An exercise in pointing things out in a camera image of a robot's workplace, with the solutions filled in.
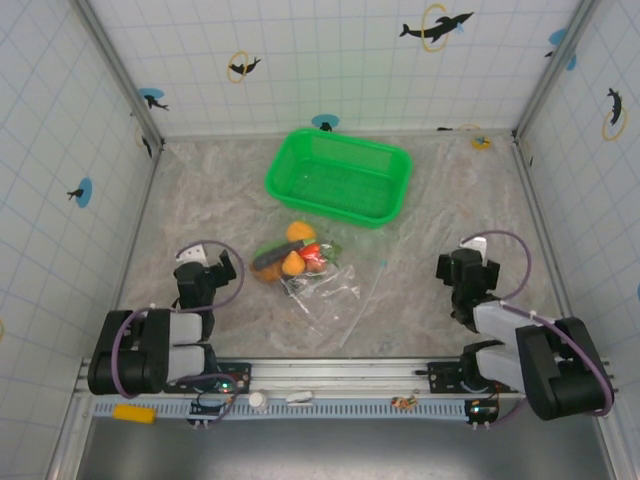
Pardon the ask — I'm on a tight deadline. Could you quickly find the brown toy potato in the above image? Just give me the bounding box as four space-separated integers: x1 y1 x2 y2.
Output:
249 263 284 284

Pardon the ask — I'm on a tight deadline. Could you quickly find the yellow toy pear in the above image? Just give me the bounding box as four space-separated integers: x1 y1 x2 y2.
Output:
281 250 306 277

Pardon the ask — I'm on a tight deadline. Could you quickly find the toy orange fruit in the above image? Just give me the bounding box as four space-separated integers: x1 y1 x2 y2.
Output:
285 220 318 247

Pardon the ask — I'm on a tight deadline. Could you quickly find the clear zip-top bag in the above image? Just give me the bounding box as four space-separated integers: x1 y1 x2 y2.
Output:
248 219 390 347

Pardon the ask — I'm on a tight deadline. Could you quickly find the green plastic basket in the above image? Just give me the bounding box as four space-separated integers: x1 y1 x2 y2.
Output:
263 128 414 231

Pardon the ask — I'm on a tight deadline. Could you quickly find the blue disc seal sticker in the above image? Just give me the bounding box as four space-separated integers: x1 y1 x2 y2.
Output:
310 113 341 133

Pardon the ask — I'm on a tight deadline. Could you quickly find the marbled plastic table cover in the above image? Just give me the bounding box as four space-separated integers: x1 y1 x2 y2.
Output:
122 132 584 359

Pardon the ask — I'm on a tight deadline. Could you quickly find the left small circuit board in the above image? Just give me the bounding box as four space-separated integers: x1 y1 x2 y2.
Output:
188 394 236 427

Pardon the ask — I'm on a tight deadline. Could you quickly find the small circuit board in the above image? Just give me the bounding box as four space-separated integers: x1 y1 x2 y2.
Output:
464 398 500 425
188 394 236 427

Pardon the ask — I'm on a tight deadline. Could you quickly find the right small circuit board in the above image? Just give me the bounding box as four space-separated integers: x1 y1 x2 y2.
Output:
464 398 500 425

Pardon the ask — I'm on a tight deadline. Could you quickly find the yellow rectangular block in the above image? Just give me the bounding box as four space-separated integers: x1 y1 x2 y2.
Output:
112 403 157 426

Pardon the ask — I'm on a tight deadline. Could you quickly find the blue disc diver sticker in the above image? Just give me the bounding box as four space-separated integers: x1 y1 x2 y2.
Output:
66 177 94 209

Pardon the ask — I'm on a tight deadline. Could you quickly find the blue disc dolphin sticker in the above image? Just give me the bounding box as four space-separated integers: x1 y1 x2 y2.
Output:
138 87 170 112

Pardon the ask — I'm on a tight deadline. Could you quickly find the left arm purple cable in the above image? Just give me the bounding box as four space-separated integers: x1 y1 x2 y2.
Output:
110 240 247 426

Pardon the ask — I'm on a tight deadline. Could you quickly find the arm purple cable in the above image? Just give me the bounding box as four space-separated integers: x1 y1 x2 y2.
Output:
462 229 614 427
110 240 247 426

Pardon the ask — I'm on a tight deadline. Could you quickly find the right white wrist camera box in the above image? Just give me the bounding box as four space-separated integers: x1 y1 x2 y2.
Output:
460 236 489 262

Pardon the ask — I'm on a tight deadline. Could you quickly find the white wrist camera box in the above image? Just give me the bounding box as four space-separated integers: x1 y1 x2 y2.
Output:
174 241 209 267
460 236 489 262

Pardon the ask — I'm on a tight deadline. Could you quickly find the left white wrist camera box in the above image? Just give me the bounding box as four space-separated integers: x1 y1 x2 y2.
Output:
174 241 209 267

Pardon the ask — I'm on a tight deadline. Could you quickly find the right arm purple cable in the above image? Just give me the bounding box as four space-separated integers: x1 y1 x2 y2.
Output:
462 229 614 427

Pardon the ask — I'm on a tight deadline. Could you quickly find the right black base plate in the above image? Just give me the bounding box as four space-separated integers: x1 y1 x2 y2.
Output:
426 360 521 395

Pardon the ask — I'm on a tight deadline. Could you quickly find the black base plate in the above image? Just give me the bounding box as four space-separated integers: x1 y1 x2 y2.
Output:
163 362 253 395
426 360 521 395

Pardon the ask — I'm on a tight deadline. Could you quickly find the right aluminium side rail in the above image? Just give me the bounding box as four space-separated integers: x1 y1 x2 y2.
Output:
510 132 587 357

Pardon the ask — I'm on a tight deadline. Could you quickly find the aluminium side rail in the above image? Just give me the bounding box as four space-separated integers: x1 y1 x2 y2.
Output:
510 132 587 357
104 144 165 359

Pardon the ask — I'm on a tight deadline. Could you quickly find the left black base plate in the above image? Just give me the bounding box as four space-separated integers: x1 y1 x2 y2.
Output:
163 362 253 395

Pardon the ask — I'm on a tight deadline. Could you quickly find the left aluminium side rail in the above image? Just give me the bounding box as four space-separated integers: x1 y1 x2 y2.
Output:
104 144 165 359

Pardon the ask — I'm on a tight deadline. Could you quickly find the aluminium mounting rail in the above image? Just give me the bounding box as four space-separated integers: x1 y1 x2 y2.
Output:
74 355 619 399

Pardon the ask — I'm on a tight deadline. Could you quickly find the corner dolphin ring sticker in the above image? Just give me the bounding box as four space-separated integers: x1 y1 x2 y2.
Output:
134 124 154 159

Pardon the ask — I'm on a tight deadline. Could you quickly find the slotted grey cable duct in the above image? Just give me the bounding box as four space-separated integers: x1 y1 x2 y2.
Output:
93 399 501 420

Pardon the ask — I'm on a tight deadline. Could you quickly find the right aluminium frame post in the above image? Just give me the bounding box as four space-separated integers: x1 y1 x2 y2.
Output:
513 0 602 139

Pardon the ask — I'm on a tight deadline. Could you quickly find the aluminium frame post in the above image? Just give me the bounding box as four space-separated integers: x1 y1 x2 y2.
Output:
69 0 165 151
513 0 602 139

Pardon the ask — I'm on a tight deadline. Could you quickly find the small dolphin ring sticker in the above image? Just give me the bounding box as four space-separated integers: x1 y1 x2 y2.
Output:
227 49 263 84

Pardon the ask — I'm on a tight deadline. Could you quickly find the upright dolphin ring sticker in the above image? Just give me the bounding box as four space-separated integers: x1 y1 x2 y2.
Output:
601 87 629 142

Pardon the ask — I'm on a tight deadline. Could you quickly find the left aluminium frame post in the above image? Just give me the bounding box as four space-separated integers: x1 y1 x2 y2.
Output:
69 0 165 151

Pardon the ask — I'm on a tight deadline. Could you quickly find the large dolphins ring sticker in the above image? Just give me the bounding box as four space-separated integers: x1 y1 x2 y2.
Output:
398 3 475 54

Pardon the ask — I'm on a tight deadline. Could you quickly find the blue patches wall sticker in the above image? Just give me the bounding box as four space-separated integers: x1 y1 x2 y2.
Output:
543 27 579 72

